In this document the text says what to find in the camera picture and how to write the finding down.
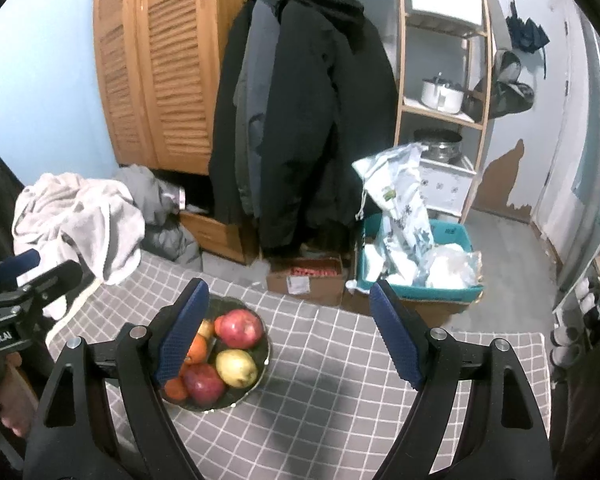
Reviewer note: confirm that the white door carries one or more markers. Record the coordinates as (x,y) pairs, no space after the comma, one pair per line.
(545,125)

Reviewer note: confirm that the dark blue umbrella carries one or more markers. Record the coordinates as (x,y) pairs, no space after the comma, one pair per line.
(527,32)

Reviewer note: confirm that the grey hanging bag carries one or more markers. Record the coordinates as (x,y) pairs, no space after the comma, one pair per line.
(505,95)

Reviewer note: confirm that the white patterned storage box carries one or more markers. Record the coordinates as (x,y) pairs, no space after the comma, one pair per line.
(445,185)

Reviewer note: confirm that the grey checked tablecloth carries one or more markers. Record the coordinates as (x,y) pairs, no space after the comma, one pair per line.
(320,390)

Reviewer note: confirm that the dark red apple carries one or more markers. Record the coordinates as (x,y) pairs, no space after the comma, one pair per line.
(203,385)

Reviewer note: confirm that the white shoe rack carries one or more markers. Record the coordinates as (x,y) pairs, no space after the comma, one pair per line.
(570,300)

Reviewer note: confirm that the wide white storage bin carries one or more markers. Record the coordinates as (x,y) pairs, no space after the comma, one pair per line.
(445,2)

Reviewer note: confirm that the white towel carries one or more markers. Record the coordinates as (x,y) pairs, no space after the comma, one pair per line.
(80,220)

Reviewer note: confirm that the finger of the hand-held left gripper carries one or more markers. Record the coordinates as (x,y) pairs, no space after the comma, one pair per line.
(55,280)
(17,264)

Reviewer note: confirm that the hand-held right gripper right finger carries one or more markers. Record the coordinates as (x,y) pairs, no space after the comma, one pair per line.
(397,340)

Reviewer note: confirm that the wooden drawer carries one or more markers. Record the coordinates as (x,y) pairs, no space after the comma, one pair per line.
(215,232)

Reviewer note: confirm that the grey padded clothing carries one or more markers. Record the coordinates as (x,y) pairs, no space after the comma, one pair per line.
(150,195)

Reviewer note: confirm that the yellow-green pear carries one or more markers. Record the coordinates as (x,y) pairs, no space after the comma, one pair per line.
(206,329)
(236,367)

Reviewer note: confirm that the grey jacket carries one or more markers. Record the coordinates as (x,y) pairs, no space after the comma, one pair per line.
(252,85)

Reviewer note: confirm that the person's left hand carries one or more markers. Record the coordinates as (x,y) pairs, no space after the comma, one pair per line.
(15,400)

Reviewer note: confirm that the wooden louvered wardrobe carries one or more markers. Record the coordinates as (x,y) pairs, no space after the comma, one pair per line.
(180,85)

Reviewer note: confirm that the large orange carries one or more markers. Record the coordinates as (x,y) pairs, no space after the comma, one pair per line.
(198,350)

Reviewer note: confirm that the large cardboard box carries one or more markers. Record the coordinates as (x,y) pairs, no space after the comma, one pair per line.
(410,312)

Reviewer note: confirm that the green glass plate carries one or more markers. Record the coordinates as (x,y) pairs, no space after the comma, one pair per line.
(261,355)

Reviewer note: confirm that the white pot with lid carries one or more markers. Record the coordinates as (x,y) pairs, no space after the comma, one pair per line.
(442,95)

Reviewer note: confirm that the medium orange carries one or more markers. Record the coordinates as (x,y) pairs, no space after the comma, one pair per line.
(176,390)

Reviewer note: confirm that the teal box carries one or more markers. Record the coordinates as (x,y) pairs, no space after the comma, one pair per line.
(430,294)

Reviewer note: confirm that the white rice bag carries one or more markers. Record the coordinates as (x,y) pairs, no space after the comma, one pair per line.
(400,200)

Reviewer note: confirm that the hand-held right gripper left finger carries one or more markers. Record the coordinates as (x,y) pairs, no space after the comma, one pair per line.
(180,340)

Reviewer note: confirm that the grey pipe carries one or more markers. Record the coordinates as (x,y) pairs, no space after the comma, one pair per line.
(587,160)

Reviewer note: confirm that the clear plastic bag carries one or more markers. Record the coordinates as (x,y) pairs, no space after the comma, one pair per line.
(447,265)

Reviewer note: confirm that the wooden shelf rack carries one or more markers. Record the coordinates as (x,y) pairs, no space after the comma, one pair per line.
(399,85)

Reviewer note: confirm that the black hooded coat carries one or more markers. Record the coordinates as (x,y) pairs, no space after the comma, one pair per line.
(320,110)

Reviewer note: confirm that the small cardboard box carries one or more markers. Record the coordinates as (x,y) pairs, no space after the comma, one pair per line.
(315,290)

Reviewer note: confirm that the steel pot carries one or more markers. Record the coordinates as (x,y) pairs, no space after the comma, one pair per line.
(440,147)

